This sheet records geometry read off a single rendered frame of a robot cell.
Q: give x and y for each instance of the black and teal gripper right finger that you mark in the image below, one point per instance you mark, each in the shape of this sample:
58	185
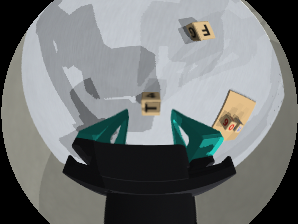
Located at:
203	140

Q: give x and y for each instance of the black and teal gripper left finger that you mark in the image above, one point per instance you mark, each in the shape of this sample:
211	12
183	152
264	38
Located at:
103	130

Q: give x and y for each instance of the tan flat mat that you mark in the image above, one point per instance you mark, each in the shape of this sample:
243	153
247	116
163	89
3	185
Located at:
237	106

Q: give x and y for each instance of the tan letter block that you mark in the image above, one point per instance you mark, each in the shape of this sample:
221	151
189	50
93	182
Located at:
228	123
150	103
200	31
238	126

